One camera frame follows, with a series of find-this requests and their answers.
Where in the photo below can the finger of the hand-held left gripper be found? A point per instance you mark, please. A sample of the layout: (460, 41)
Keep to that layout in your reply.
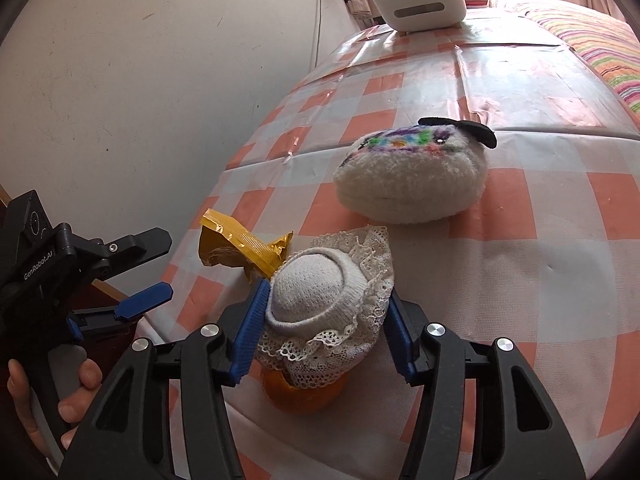
(145, 242)
(145, 300)

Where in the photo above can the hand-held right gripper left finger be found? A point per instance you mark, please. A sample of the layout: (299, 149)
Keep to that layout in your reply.
(250, 330)

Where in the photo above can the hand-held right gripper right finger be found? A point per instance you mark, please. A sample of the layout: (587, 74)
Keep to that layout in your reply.
(400, 340)

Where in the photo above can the white lace knitted hat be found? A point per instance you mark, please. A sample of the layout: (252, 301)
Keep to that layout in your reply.
(310, 285)

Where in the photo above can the yellow foil wrapper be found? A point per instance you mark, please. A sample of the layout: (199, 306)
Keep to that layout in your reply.
(225, 240)

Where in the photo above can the person's left hand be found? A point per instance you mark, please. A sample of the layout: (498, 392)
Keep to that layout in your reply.
(80, 402)

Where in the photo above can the orange fruit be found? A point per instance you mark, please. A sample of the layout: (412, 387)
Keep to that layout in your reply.
(300, 400)

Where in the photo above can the white fuzzy plush item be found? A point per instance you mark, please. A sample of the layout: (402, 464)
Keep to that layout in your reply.
(410, 190)

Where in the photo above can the orange checked tablecloth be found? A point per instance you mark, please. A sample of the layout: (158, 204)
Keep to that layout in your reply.
(525, 240)

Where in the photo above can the striped bed sheet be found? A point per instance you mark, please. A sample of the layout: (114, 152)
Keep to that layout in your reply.
(600, 45)

